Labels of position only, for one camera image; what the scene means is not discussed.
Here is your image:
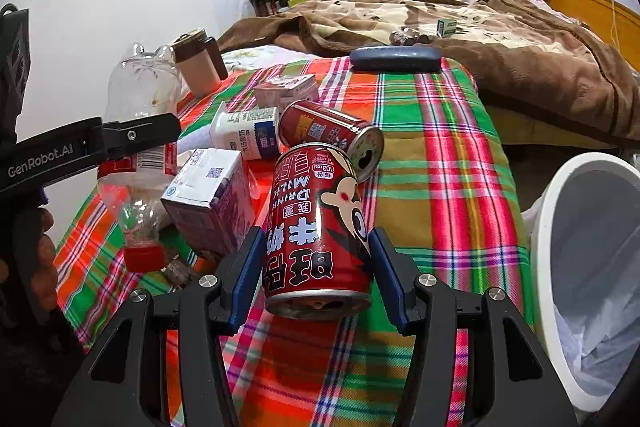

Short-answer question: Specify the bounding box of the white trash bin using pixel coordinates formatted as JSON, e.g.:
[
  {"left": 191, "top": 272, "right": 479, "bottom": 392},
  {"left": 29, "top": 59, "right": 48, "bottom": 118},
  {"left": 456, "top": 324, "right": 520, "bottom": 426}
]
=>
[{"left": 522, "top": 153, "right": 640, "bottom": 415}]

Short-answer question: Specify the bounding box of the wooden headboard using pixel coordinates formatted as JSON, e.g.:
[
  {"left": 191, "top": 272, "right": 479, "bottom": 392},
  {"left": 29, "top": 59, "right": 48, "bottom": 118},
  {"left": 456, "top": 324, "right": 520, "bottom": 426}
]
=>
[{"left": 532, "top": 0, "right": 640, "bottom": 70}]

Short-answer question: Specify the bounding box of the bed with brown blanket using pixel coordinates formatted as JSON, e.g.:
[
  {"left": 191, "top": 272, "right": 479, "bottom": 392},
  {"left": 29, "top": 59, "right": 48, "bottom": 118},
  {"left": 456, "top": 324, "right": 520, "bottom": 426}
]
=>
[{"left": 217, "top": 0, "right": 640, "bottom": 158}]

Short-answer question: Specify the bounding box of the purple white milk carton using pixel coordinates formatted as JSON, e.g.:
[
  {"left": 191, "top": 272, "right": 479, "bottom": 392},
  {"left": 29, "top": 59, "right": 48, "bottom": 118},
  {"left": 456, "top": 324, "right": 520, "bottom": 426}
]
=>
[{"left": 160, "top": 148, "right": 257, "bottom": 258}]

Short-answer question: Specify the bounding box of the clear plastic bottle red cap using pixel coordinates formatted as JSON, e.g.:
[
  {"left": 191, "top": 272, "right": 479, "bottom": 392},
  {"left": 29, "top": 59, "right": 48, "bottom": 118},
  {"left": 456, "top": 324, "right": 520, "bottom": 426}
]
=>
[{"left": 96, "top": 43, "right": 183, "bottom": 273}]

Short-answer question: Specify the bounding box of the plaid tablecloth table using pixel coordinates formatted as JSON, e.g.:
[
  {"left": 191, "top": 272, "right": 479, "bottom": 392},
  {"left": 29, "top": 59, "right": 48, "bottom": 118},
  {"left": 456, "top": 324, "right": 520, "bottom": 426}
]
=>
[{"left": 52, "top": 57, "right": 538, "bottom": 427}]

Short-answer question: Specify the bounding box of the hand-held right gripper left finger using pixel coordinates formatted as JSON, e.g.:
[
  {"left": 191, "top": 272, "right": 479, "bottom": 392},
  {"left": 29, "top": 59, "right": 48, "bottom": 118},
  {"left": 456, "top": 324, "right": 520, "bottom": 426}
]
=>
[{"left": 52, "top": 226, "right": 268, "bottom": 427}]

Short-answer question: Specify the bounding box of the red cartoon drink can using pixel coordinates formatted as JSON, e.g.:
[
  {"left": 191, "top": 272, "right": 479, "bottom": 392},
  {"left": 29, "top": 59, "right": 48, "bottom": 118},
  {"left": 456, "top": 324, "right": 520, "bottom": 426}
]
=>
[
  {"left": 262, "top": 143, "right": 373, "bottom": 322},
  {"left": 277, "top": 99, "right": 385, "bottom": 182}
]

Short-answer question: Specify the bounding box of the small pink carton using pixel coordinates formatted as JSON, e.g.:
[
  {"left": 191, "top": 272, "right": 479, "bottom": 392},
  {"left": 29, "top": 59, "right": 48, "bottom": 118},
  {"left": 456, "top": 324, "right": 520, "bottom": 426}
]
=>
[{"left": 252, "top": 74, "right": 321, "bottom": 112}]

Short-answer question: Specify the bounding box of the dark crumpled foil wrapper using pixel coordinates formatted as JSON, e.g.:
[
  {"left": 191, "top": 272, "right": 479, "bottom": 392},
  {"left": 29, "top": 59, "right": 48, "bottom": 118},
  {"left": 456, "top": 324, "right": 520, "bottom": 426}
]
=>
[{"left": 390, "top": 28, "right": 435, "bottom": 46}]

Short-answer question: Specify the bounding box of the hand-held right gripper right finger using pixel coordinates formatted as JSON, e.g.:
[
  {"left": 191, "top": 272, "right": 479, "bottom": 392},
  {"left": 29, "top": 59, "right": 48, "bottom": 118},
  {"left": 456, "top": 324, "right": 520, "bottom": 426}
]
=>
[{"left": 369, "top": 227, "right": 581, "bottom": 427}]

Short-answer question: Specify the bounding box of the beige cup brown lid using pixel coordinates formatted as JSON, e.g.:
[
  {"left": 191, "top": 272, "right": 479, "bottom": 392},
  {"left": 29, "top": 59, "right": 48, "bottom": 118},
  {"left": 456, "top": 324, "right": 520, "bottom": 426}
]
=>
[{"left": 172, "top": 28, "right": 222, "bottom": 96}]

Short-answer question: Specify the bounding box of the person's left hand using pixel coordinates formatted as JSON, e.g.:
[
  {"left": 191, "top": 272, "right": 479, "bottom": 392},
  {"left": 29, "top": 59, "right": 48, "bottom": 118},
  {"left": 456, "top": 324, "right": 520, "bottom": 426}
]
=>
[{"left": 29, "top": 208, "right": 57, "bottom": 324}]

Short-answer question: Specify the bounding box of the white yogurt cup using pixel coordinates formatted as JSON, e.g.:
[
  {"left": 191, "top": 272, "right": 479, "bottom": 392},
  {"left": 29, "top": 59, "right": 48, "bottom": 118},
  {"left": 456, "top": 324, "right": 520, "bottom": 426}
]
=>
[{"left": 209, "top": 101, "right": 282, "bottom": 162}]

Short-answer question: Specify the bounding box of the translucent bin liner bag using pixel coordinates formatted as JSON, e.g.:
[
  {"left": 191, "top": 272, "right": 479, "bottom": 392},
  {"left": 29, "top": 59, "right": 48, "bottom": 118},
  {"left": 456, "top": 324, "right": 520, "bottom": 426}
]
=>
[{"left": 554, "top": 167, "right": 640, "bottom": 403}]

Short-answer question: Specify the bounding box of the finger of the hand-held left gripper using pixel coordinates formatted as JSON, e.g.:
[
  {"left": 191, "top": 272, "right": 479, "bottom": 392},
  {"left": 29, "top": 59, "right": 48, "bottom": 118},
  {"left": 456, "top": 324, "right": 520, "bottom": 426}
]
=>
[{"left": 97, "top": 113, "right": 182, "bottom": 164}]

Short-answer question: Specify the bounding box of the clear plastic wrapper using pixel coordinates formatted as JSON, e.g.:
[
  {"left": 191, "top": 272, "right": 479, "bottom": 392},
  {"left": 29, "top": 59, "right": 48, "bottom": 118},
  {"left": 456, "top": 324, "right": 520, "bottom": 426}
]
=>
[{"left": 162, "top": 252, "right": 201, "bottom": 288}]

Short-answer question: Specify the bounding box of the dark blue glasses case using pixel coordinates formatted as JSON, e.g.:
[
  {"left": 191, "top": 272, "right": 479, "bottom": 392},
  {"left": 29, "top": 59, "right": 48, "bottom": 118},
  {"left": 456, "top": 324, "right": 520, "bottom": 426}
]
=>
[{"left": 349, "top": 46, "right": 443, "bottom": 72}]

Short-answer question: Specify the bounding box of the white floral sheet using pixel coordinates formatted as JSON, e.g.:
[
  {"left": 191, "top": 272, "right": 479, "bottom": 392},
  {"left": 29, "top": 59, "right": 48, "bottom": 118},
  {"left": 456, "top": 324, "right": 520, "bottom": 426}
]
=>
[{"left": 222, "top": 46, "right": 321, "bottom": 72}]

